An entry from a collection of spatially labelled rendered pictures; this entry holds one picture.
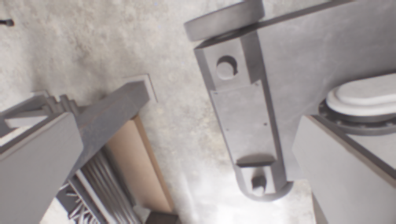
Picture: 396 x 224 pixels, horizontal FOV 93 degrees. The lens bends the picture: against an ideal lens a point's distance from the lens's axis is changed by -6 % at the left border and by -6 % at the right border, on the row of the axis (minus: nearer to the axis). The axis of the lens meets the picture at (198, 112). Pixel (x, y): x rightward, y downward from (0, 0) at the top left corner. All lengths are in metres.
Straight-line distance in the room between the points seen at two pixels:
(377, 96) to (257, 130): 0.27
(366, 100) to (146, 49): 0.63
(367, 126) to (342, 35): 0.20
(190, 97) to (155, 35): 0.25
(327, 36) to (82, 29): 0.78
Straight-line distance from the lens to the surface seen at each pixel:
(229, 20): 0.45
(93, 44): 0.87
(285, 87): 0.52
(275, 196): 0.71
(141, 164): 1.02
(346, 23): 0.51
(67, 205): 1.28
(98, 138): 0.59
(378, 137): 0.39
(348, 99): 0.40
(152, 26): 0.72
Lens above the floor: 0.64
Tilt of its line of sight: 57 degrees down
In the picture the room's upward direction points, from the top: 152 degrees counter-clockwise
